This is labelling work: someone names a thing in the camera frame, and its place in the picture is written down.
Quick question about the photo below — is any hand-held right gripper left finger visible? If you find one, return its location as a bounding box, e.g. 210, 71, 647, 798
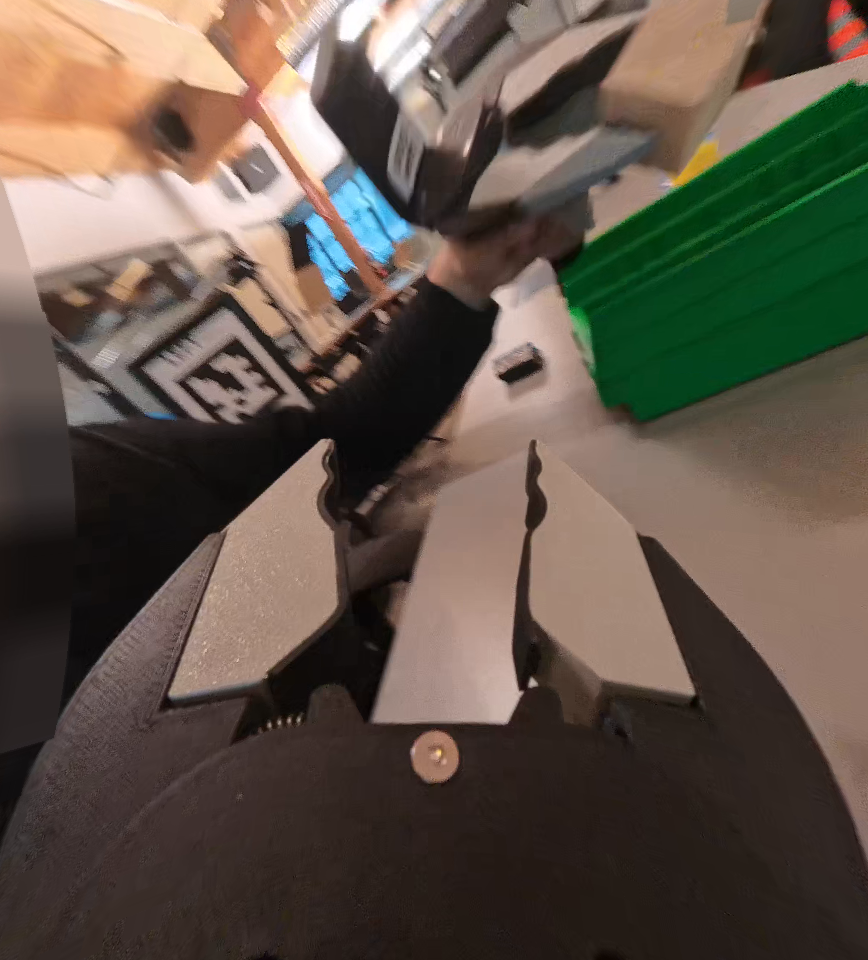
166, 439, 353, 710

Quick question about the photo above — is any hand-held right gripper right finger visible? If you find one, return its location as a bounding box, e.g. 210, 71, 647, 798
512, 439, 699, 727

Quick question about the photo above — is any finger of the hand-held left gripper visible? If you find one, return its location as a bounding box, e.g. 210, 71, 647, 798
501, 18, 636, 145
470, 124, 658, 217

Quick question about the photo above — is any large wooden cube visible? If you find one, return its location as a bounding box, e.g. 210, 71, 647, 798
602, 0, 771, 175

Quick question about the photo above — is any green plastic bin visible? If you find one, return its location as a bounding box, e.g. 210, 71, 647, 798
558, 46, 868, 423

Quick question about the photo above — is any person's left hand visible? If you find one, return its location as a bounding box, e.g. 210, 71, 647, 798
432, 213, 587, 310

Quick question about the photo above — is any large window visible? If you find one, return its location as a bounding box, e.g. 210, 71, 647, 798
302, 168, 413, 297

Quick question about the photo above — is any black ceiling speaker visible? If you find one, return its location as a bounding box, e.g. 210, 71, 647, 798
231, 146, 281, 195

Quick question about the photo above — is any black white marker sign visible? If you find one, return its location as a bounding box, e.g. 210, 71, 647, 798
126, 292, 317, 426

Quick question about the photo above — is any orange traffic cone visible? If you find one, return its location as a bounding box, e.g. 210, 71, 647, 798
827, 0, 868, 61

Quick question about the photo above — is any black camera battery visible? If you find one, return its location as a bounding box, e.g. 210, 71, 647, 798
492, 342, 545, 385

